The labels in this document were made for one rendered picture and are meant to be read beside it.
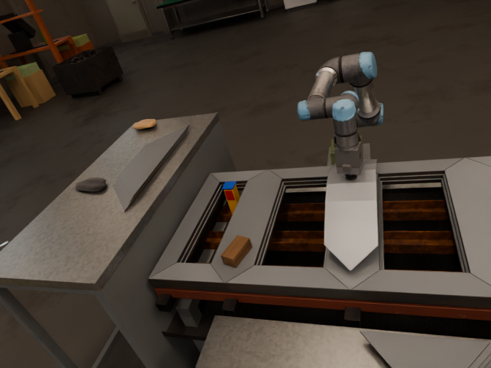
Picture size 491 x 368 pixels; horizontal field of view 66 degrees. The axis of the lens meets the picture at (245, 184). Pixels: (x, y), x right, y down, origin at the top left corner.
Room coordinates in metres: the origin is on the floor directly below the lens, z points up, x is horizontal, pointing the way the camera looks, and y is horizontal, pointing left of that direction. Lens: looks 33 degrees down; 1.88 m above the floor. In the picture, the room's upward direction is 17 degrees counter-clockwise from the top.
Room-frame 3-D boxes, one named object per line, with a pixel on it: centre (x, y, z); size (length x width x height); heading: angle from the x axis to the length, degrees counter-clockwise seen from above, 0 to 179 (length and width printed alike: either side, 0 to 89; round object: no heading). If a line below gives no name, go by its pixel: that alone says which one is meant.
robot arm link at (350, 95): (1.25, -0.42, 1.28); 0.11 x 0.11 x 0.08; 62
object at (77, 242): (1.69, 0.58, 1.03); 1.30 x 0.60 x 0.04; 155
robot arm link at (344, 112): (1.15, -0.39, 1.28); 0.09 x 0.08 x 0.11; 152
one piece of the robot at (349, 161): (1.14, -0.38, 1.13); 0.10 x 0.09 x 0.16; 144
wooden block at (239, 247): (1.10, 0.11, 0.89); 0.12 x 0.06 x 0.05; 138
